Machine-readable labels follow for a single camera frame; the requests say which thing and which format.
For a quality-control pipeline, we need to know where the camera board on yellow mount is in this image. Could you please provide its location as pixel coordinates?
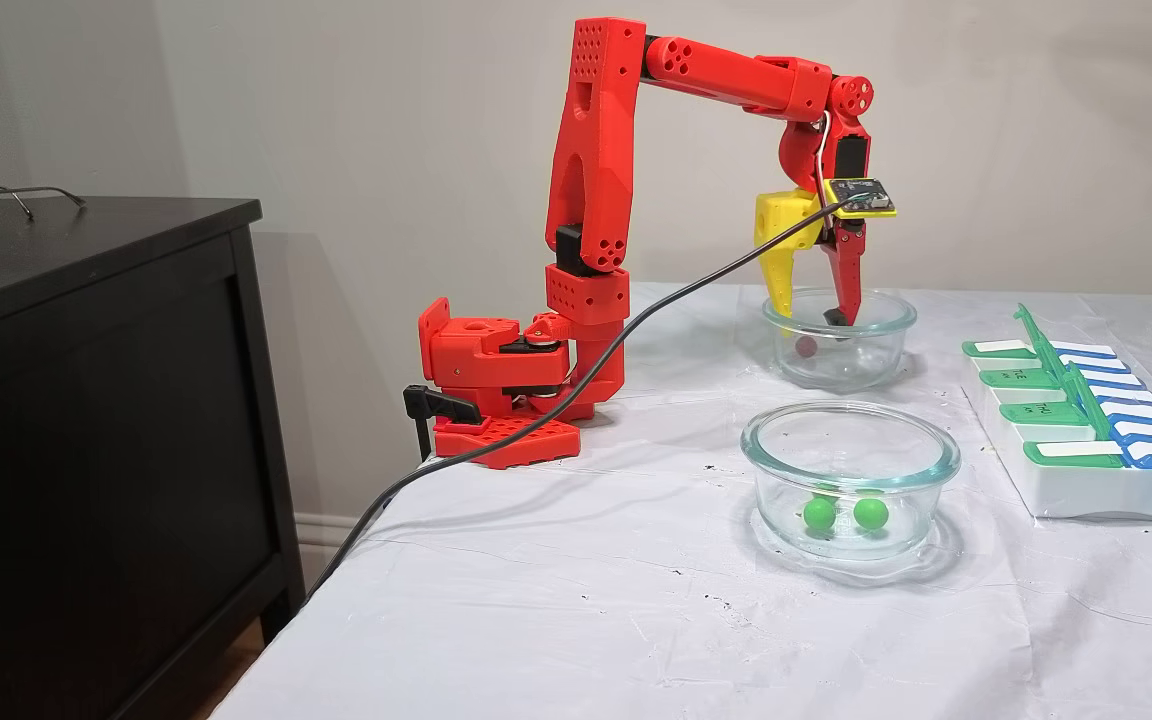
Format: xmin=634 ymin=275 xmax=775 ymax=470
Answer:
xmin=824 ymin=177 xmax=898 ymax=219

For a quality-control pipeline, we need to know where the black wooden cabinet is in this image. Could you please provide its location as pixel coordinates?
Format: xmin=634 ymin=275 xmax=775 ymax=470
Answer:
xmin=0 ymin=196 xmax=307 ymax=720

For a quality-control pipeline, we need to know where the black table clamp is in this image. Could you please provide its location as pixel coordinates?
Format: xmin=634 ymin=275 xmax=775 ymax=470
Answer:
xmin=403 ymin=384 xmax=483 ymax=463

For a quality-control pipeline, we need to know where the black camera cable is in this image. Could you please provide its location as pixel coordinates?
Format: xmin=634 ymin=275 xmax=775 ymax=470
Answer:
xmin=304 ymin=192 xmax=872 ymax=603

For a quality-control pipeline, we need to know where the glass bowl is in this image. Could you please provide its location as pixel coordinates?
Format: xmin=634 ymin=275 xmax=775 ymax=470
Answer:
xmin=762 ymin=287 xmax=918 ymax=391
xmin=740 ymin=401 xmax=963 ymax=561

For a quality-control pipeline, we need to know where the white tablecloth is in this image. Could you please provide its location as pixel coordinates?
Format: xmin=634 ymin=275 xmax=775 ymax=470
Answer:
xmin=211 ymin=283 xmax=1152 ymax=720

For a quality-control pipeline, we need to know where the weekly pill organizer box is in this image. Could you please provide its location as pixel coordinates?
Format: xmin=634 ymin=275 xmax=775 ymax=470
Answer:
xmin=961 ymin=303 xmax=1152 ymax=526

